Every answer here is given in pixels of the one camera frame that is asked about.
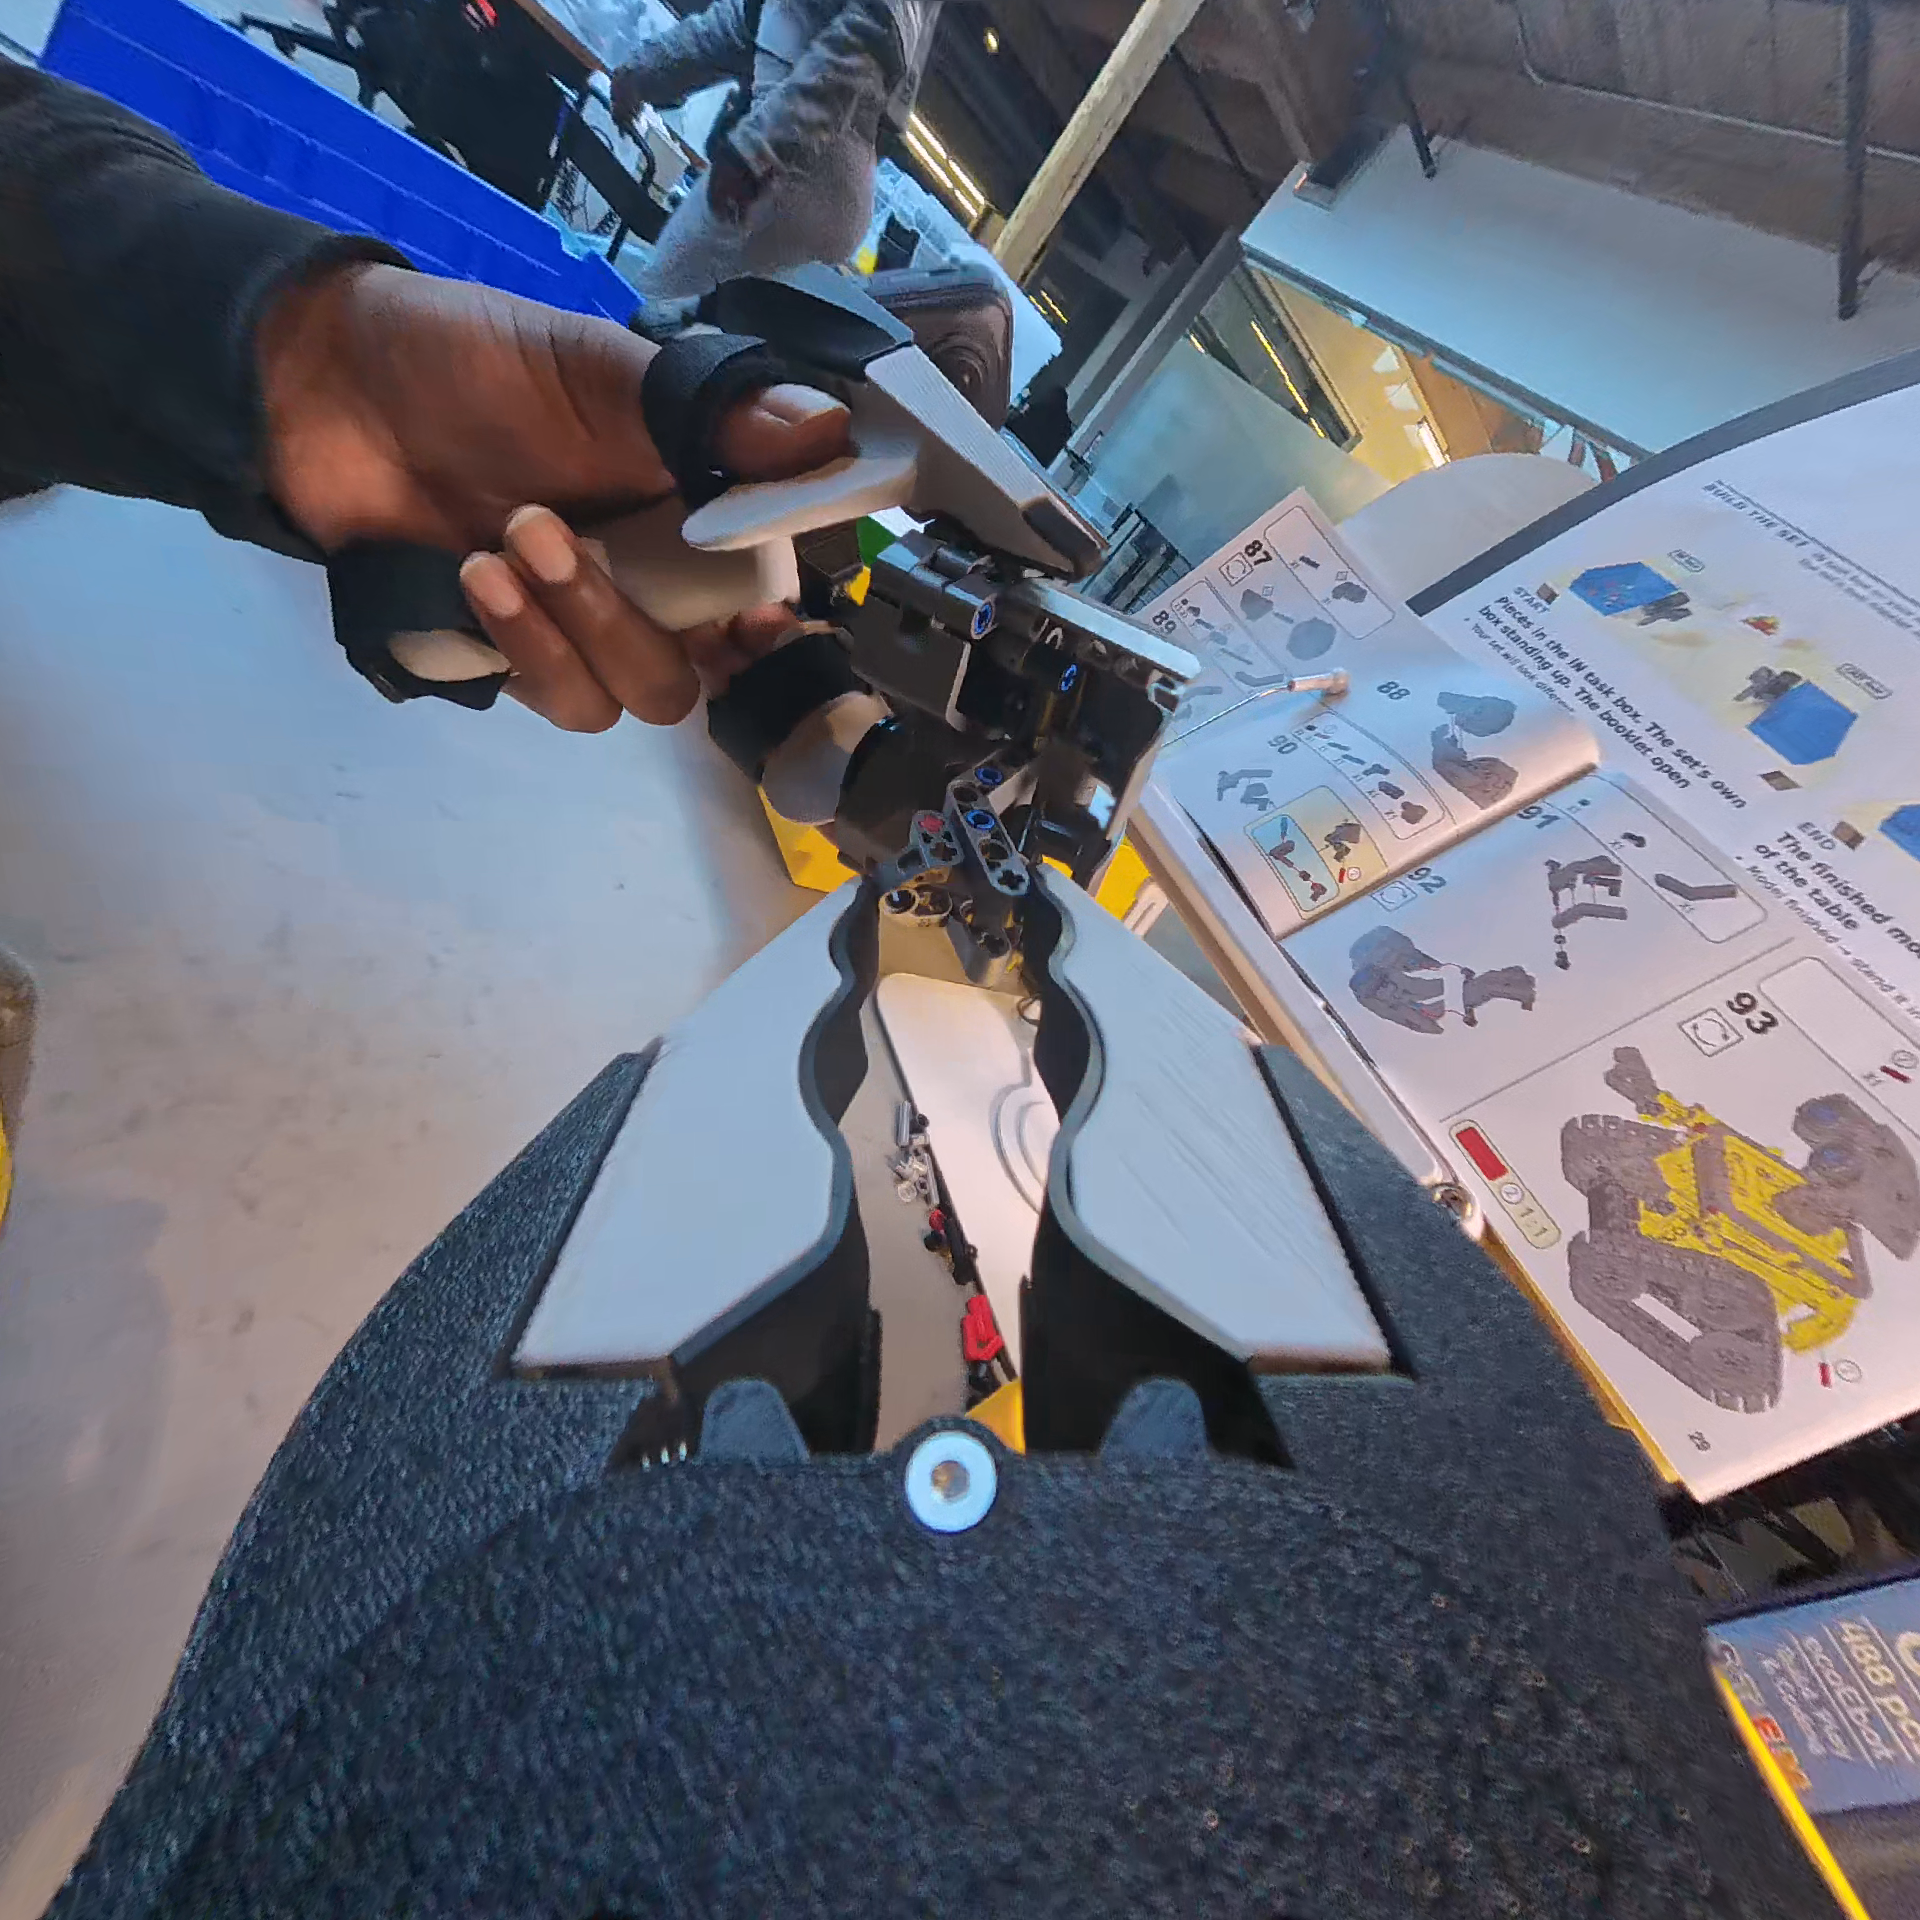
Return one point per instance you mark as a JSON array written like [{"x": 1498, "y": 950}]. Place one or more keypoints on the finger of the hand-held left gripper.
[
  {"x": 1126, "y": 643},
  {"x": 961, "y": 451}
]

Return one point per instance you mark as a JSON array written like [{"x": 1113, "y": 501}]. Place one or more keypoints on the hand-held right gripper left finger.
[{"x": 690, "y": 1202}]

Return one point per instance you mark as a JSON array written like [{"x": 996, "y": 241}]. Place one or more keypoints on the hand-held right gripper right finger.
[{"x": 1201, "y": 1202}]

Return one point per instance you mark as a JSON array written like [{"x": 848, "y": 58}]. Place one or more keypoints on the grey Lego engine assembly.
[{"x": 930, "y": 662}]

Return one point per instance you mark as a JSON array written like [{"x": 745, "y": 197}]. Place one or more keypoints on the person's left forearm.
[{"x": 136, "y": 300}]

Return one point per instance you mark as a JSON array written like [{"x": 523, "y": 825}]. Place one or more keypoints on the grey desk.
[{"x": 300, "y": 974}]

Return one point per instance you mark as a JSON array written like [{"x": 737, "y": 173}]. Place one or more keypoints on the printed task sheet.
[{"x": 1723, "y": 599}]

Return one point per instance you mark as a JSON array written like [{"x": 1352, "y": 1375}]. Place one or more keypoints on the person's left hand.
[{"x": 451, "y": 422}]

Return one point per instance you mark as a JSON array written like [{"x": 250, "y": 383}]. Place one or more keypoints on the pile of grey toy pieces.
[{"x": 908, "y": 1162}]

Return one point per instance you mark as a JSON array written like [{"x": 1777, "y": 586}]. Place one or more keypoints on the red and black toy pieces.
[{"x": 979, "y": 1333}]

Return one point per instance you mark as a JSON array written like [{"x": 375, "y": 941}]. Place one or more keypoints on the white book stand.
[{"x": 961, "y": 1081}]

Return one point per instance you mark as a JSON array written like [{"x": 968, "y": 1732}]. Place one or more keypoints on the instruction booklet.
[{"x": 1499, "y": 1202}]

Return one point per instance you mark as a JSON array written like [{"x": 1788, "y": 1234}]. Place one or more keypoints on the blue plastic bin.
[{"x": 300, "y": 137}]

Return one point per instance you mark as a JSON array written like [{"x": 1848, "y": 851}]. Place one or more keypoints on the blue toy kit box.
[{"x": 1828, "y": 1695}]

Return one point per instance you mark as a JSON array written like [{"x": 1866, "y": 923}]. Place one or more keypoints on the wooden post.
[{"x": 1095, "y": 137}]

